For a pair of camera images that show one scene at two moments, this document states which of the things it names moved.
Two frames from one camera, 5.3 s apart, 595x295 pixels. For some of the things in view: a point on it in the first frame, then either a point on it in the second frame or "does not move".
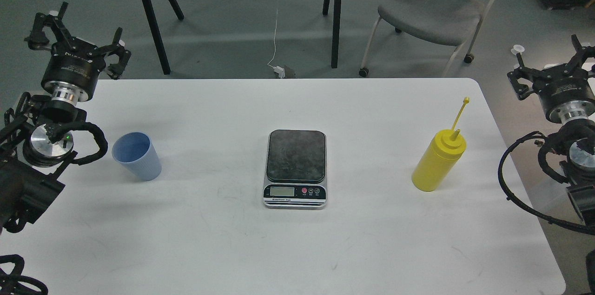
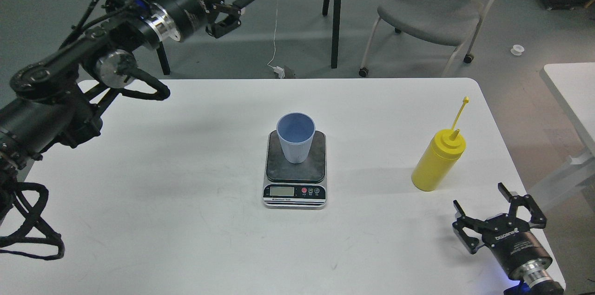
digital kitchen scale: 296,174 does not move
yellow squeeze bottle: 440,157 does not move
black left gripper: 70,73 → 188,4
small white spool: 517,49 does not move
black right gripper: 565,91 → 511,242
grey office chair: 444,3 does not move
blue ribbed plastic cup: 134,152 → 296,130
